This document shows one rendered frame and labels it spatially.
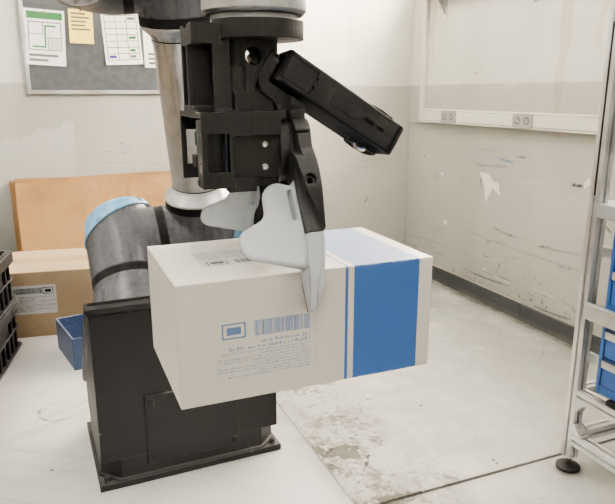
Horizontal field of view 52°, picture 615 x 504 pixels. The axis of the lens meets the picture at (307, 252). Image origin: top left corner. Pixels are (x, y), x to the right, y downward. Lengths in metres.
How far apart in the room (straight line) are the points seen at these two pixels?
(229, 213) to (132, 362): 0.44
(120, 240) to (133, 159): 2.98
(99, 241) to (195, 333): 0.63
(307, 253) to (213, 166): 0.09
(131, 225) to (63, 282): 0.56
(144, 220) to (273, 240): 0.64
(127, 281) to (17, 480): 0.34
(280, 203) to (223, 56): 0.11
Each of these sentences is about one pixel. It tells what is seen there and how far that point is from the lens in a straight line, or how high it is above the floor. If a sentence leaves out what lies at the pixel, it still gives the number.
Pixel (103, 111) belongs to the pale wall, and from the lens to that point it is 3.97.
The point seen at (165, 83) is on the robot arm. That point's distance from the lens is 0.98.
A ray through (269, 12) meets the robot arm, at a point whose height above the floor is 1.31.
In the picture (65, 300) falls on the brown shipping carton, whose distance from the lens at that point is 1.60.
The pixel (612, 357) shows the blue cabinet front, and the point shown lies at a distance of 2.20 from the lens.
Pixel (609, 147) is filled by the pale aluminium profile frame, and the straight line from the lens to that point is 2.13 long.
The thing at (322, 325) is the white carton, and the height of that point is 1.10.
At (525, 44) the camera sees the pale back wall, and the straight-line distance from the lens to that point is 3.72.
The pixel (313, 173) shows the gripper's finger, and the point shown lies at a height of 1.21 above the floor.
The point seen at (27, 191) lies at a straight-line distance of 3.83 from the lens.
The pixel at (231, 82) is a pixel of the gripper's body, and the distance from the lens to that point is 0.45.
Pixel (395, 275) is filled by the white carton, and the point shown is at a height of 1.13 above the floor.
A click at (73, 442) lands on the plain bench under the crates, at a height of 0.70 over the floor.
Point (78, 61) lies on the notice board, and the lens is 3.95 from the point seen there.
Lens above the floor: 1.26
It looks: 14 degrees down
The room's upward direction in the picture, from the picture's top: straight up
